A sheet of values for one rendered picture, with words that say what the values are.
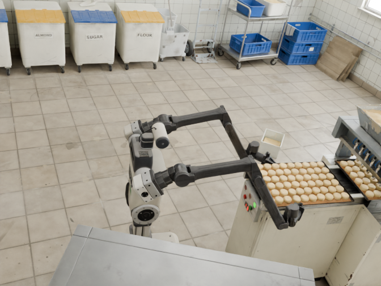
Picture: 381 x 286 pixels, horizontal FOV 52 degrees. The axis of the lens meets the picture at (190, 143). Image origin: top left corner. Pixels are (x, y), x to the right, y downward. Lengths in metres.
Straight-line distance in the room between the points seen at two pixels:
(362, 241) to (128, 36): 3.90
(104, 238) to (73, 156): 3.21
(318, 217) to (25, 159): 2.66
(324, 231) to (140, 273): 2.15
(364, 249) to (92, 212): 2.07
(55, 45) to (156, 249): 4.68
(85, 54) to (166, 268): 4.81
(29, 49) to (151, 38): 1.56
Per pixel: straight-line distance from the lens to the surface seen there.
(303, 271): 0.85
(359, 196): 2.74
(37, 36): 5.27
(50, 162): 3.94
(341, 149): 3.11
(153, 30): 5.56
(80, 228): 0.84
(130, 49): 5.58
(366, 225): 2.81
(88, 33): 5.35
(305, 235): 2.76
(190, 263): 0.79
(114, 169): 3.83
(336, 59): 6.94
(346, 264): 3.04
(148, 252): 0.80
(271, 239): 2.64
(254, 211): 2.49
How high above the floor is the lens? 2.43
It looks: 34 degrees down
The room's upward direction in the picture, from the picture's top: 10 degrees clockwise
